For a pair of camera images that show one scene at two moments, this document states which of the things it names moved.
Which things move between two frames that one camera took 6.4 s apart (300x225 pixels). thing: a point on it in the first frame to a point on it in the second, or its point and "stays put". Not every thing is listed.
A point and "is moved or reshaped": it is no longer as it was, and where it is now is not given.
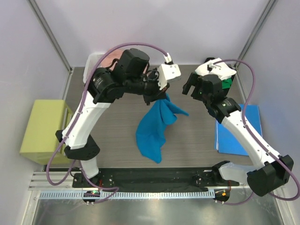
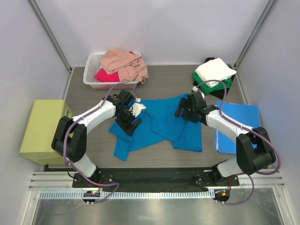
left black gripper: [157, 93] to [129, 129]
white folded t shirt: [226, 71] stays put
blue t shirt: [150, 137] is moved or reshaped
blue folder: [225, 141] stays put
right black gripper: [191, 81] to [184, 103]
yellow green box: [40, 141] stays put
